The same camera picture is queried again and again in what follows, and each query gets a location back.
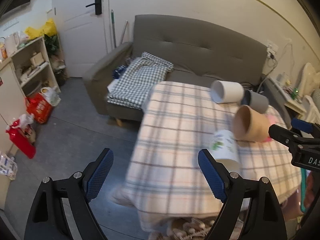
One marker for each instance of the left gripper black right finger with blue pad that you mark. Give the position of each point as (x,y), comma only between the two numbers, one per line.
(264,219)

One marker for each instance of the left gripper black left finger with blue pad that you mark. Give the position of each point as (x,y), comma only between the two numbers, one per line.
(47,218)

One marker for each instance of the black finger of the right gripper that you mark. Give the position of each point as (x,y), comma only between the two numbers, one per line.
(303,135)

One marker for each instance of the white leaf-print paper cup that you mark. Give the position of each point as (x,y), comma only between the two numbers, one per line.
(223,149)

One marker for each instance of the brown paper cup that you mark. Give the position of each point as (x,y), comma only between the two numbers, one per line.
(249,125)

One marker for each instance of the grey plastic cup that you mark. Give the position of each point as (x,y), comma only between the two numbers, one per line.
(256,101)

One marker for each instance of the white plastic cup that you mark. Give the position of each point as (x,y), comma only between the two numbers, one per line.
(226,92)

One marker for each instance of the green round object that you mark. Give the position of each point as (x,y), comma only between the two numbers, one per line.
(303,189)

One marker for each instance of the pink red paper item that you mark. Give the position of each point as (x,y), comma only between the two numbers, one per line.
(272,120)

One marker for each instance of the white side table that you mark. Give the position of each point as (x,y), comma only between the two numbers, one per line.
(294,108)

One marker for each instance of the red white bag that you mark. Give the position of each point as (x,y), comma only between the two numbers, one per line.
(22,134)

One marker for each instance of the plaid tablecloth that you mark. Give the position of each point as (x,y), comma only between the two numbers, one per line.
(164,180)

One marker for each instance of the red shopping bag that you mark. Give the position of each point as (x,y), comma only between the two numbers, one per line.
(39,107)

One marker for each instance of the grey sofa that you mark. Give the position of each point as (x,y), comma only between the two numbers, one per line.
(200,51)

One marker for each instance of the white shelf unit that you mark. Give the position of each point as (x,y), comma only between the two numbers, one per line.
(23,73)

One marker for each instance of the checked green-white blanket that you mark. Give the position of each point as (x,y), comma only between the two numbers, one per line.
(141,75)

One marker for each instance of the white door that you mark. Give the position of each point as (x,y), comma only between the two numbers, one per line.
(81,34)

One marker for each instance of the yellow plastic bag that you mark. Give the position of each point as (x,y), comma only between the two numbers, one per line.
(49,29)

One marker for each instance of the wall power socket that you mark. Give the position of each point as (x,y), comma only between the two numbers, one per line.
(272,49)

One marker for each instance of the green-handled broom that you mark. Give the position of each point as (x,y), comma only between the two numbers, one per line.
(113,28)

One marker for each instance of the black door handle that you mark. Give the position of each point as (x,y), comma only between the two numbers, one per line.
(97,5)

